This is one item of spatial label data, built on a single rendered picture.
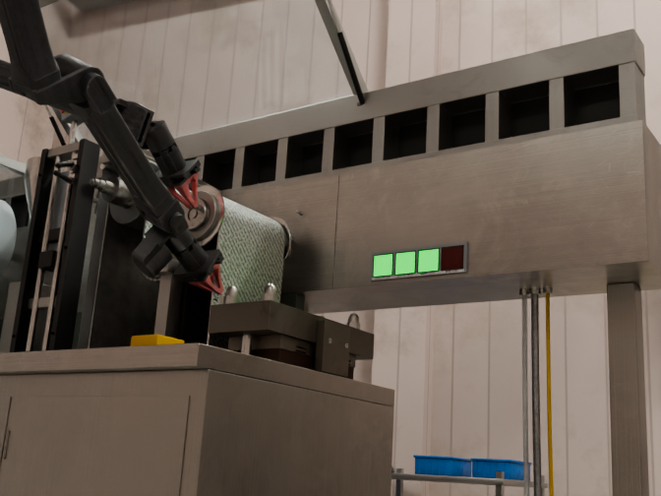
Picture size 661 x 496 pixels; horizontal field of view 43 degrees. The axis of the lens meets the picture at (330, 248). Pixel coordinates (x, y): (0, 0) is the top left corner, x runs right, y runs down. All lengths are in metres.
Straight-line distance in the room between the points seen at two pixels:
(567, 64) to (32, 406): 1.33
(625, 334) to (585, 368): 2.61
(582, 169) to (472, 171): 0.25
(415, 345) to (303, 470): 2.97
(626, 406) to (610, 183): 0.47
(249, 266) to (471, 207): 0.52
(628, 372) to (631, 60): 0.66
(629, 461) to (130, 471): 0.99
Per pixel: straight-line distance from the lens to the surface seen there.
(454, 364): 4.65
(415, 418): 4.53
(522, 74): 2.00
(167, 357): 1.48
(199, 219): 1.90
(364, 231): 2.04
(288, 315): 1.73
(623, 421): 1.88
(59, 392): 1.72
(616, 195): 1.81
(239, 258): 1.92
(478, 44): 5.24
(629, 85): 1.90
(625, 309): 1.91
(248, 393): 1.53
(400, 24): 5.31
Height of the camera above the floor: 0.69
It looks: 15 degrees up
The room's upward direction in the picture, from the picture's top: 4 degrees clockwise
